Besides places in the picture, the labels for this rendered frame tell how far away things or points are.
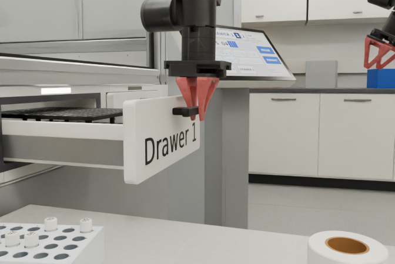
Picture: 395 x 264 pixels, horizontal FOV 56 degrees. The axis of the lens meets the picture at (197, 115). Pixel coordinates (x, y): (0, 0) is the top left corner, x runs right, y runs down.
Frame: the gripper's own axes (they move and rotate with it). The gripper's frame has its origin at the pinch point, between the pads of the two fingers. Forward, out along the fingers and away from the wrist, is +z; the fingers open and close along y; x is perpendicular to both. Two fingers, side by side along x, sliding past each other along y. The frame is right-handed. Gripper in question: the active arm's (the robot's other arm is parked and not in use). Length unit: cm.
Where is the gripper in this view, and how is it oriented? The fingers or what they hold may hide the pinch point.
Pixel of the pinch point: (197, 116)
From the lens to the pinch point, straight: 63.2
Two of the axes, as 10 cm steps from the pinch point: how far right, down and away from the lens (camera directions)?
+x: -3.0, 0.9, -9.5
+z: -0.2, 10.0, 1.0
